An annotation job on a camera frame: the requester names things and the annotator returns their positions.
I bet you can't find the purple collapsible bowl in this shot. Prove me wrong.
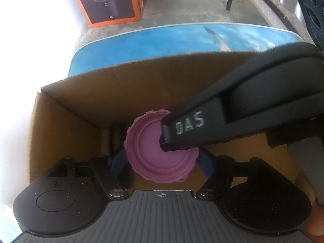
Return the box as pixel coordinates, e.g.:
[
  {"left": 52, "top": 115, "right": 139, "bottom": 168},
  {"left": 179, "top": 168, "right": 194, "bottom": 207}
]
[{"left": 125, "top": 109, "right": 200, "bottom": 183}]

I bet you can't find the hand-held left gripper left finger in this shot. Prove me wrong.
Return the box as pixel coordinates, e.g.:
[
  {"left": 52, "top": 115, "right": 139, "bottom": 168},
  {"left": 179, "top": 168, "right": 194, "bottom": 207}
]
[{"left": 47, "top": 149, "right": 129, "bottom": 201}]

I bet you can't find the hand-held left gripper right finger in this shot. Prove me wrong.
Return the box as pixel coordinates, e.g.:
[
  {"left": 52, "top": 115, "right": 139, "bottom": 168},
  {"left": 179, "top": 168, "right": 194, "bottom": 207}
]
[{"left": 196, "top": 148, "right": 270, "bottom": 201}]

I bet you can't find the brown cardboard box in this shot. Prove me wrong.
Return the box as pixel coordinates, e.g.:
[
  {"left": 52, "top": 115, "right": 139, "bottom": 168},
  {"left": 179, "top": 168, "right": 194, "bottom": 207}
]
[{"left": 29, "top": 49, "right": 317, "bottom": 203}]

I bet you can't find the black flashlight with silver ring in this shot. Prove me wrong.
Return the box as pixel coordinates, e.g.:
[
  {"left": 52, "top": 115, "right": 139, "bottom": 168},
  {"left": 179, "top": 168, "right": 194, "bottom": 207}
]
[{"left": 108, "top": 125, "right": 123, "bottom": 156}]

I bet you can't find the orange appliance box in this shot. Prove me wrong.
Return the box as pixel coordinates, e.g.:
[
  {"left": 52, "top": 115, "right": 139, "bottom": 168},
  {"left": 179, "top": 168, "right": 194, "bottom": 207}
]
[{"left": 67, "top": 0, "right": 148, "bottom": 28}]

